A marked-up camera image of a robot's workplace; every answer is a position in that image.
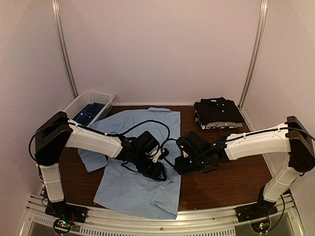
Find left black camera cable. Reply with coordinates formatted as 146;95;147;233
28;119;172;158

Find white plastic mesh basket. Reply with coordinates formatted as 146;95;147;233
63;90;115;125

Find dark blue folded shirt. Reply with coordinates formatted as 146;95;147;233
72;103;104;125

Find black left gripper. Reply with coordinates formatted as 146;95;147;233
132;151;167;182

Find light blue long sleeve shirt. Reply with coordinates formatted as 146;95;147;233
78;108;181;219

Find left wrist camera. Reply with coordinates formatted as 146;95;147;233
150;148;169;163

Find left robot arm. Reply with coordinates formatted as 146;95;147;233
30;112;167;218

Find grey patterned folded shirt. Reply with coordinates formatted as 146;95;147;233
194;110;243;130

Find black folded polo shirt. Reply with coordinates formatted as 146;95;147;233
194;97;244;124

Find aluminium frame post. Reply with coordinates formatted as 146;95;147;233
238;0;268;110
51;0;79;98

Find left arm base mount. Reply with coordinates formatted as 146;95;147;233
45;204;88;235

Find left aluminium frame post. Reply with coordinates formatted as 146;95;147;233
51;0;79;98

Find black camera cable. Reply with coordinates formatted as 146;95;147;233
28;119;172;158
161;138;180;170

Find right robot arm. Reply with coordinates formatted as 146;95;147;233
174;116;315;217

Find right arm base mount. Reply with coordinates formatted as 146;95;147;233
235;201;278;234

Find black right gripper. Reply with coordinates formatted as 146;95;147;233
174;154;208;176

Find right aluminium frame post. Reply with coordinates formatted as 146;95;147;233
238;0;268;110

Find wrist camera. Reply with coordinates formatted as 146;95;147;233
150;148;169;163
176;131;211;156

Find right black camera cable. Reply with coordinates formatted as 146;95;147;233
161;138;180;170

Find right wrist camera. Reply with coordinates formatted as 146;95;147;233
176;131;211;156

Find front aluminium rail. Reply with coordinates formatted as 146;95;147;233
17;194;305;236

